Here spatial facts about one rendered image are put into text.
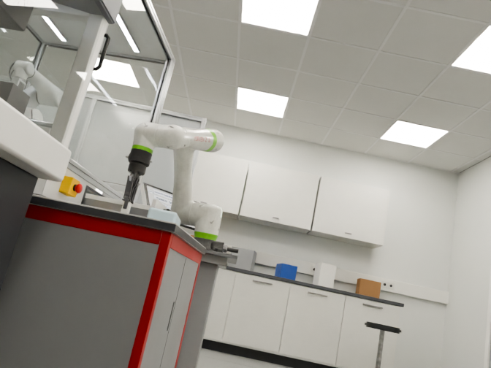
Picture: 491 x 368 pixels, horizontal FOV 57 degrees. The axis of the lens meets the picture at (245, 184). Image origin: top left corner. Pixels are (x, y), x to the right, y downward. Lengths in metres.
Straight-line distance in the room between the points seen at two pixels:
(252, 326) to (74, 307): 3.72
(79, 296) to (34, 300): 0.14
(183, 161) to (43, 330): 1.21
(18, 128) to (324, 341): 4.38
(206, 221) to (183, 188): 0.22
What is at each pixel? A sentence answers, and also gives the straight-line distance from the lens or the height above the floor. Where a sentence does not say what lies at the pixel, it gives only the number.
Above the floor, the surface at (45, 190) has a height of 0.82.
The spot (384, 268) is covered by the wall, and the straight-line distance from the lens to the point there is 6.12.
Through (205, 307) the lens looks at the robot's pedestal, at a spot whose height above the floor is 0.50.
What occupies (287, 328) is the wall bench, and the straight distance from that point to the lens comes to 5.11.
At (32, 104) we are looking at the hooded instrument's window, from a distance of 1.31.
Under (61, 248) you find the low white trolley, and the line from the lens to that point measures 1.54.
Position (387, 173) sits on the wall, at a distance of 6.36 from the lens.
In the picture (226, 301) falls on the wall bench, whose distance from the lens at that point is 5.06.
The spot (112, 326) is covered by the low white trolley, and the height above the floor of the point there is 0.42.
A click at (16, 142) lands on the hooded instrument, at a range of 1.25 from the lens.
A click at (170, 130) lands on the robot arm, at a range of 1.94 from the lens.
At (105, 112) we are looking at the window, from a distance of 2.28.
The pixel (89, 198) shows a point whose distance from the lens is 2.18.
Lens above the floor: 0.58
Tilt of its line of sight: 14 degrees up
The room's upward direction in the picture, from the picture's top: 12 degrees clockwise
